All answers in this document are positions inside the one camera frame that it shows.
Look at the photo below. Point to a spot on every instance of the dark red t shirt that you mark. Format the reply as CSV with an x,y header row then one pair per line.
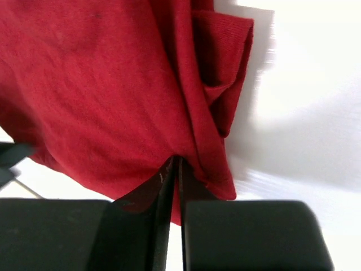
x,y
107,91

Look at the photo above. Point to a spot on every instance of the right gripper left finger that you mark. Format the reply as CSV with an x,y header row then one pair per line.
x,y
130,233

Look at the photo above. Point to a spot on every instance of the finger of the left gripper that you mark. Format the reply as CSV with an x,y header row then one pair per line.
x,y
11,155

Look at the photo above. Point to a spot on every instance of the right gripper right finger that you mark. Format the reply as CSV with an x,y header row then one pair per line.
x,y
247,234

